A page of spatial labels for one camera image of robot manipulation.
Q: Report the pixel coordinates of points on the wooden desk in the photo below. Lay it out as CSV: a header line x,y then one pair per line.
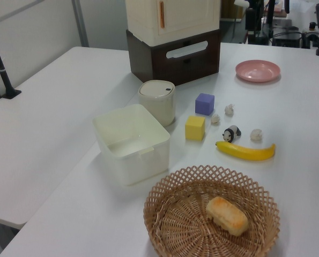
x,y
230,9

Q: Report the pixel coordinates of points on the yellow foam cube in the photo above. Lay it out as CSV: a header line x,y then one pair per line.
x,y
194,129

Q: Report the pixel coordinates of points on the crumpled white paper ball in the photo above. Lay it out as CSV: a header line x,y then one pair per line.
x,y
256,135
215,119
229,109

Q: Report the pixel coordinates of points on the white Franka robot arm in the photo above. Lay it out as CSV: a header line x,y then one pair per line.
x,y
241,2

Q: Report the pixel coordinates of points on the yellow toy banana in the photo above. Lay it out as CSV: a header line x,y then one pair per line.
x,y
245,154

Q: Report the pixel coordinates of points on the purple foam cube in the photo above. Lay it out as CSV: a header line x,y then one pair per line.
x,y
204,105

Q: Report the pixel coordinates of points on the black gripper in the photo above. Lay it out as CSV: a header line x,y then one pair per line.
x,y
251,20

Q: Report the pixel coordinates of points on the cream plastic cabinet box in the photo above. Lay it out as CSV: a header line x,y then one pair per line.
x,y
186,18

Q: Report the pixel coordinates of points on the toy bread loaf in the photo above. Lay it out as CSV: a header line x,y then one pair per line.
x,y
226,215

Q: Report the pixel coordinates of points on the black camera stand pole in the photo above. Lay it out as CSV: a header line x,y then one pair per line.
x,y
2,75

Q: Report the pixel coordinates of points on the woven wicker basket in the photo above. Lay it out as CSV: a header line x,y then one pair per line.
x,y
186,230

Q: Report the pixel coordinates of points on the cream plastic storage bin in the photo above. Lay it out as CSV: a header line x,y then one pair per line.
x,y
148,163

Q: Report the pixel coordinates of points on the panda toy figure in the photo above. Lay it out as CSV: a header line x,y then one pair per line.
x,y
232,133

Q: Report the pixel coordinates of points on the pink plastic plate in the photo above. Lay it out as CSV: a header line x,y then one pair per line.
x,y
257,71

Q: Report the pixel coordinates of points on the red emergency stop button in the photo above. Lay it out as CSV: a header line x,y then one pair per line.
x,y
312,26

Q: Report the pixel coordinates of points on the black equipment box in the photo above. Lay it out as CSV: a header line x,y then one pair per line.
x,y
286,40

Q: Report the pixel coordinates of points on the beige push-lid trash can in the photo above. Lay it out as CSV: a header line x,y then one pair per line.
x,y
159,107

